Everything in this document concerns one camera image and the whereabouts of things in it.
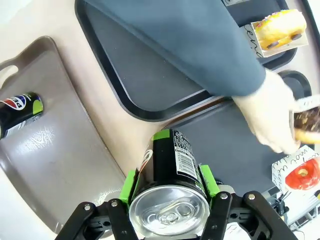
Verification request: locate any brown handled tray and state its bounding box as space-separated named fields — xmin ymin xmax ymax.
xmin=0 ymin=35 xmax=127 ymax=235

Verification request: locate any round black disc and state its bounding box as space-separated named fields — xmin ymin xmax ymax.
xmin=277 ymin=70 xmax=312 ymax=101

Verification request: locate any white printed paper donut box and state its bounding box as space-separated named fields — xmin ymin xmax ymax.
xmin=288 ymin=94 xmax=320 ymax=121

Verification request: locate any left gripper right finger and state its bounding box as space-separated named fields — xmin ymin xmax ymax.
xmin=198 ymin=164 xmax=296 ymax=240

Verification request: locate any red glazed donut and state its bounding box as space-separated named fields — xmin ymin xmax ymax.
xmin=285 ymin=157 xmax=320 ymax=191

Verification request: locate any person's right hand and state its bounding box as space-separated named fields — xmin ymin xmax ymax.
xmin=232 ymin=68 xmax=301 ymax=155

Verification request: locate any black Pepsi can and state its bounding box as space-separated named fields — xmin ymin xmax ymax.
xmin=0 ymin=91 xmax=44 ymax=140
xmin=128 ymin=128 xmax=211 ymax=238

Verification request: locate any yellow sprinkled donut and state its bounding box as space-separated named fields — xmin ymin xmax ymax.
xmin=254 ymin=9 xmax=307 ymax=50

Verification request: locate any person's right forearm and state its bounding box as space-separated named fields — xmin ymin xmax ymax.
xmin=84 ymin=0 xmax=266 ymax=97

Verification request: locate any chocolate donut with nut bits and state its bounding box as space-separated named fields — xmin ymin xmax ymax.
xmin=292 ymin=106 xmax=320 ymax=145

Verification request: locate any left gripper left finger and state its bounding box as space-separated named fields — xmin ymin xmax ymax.
xmin=53 ymin=168 xmax=141 ymax=240

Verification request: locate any black plastic tray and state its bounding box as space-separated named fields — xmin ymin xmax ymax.
xmin=74 ymin=0 xmax=300 ymax=123
xmin=159 ymin=98 xmax=320 ymax=198

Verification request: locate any yellow glazed donut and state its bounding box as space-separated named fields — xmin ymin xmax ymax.
xmin=243 ymin=21 xmax=309 ymax=59

